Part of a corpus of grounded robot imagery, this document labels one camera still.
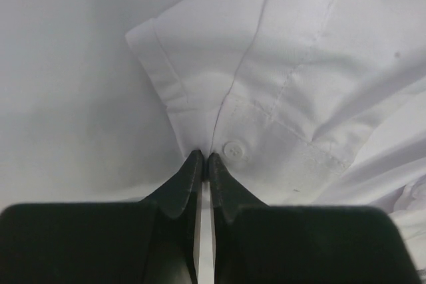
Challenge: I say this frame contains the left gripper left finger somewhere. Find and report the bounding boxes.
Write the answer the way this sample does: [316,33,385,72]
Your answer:
[1,150,203,283]

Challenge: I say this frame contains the white long sleeve shirt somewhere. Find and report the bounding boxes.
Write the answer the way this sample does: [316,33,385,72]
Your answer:
[1,0,425,269]

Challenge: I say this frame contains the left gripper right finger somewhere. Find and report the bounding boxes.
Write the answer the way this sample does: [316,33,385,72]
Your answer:
[208,154,420,283]

